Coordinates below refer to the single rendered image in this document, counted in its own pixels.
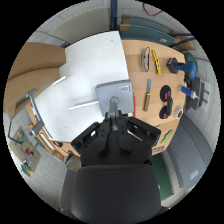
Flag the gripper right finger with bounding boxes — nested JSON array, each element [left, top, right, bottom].
[[115, 109, 162, 155]]

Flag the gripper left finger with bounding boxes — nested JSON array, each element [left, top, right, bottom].
[[70, 110, 114, 157]]

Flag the grey cylindrical key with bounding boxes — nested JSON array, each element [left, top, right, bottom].
[[108, 96, 120, 132]]

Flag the silver restrictor bar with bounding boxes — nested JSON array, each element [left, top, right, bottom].
[[68, 101, 99, 111], [51, 75, 67, 86]]

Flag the green floor mat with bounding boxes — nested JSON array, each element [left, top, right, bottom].
[[151, 152, 174, 202]]

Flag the grey restrictor lock box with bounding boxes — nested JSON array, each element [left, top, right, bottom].
[[95, 79, 135, 118]]

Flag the silver spirit level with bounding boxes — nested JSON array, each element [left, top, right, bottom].
[[152, 145, 165, 154]]

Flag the black double suction lifter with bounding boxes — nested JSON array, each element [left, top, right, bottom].
[[159, 85, 174, 120]]

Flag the white tape roll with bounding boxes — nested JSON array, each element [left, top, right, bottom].
[[173, 106, 184, 120]]

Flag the grey metal cabinet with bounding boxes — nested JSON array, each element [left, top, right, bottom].
[[167, 113, 213, 191]]

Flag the white blue glue bottle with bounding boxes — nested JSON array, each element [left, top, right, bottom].
[[178, 85, 198, 99]]

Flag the clear safety glasses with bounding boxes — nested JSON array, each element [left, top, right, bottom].
[[140, 46, 151, 72]]

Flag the yellow utility knife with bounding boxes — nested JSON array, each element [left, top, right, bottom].
[[152, 49, 162, 76]]

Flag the blue glass pane rack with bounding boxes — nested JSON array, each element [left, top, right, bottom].
[[109, 0, 197, 51]]

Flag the wooden handled putty knife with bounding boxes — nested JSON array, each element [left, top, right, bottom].
[[143, 79, 152, 112]]

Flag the silver metal rail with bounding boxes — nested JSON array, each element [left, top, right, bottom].
[[42, 119, 54, 139]]

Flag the grey stay handle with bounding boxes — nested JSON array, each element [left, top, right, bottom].
[[16, 88, 45, 137]]

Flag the blue cordless drill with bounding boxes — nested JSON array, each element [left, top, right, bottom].
[[165, 57, 198, 88]]

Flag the wooden window frame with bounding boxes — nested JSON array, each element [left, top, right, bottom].
[[3, 42, 67, 121]]

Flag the red cable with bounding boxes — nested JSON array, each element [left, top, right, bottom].
[[142, 2, 163, 17]]

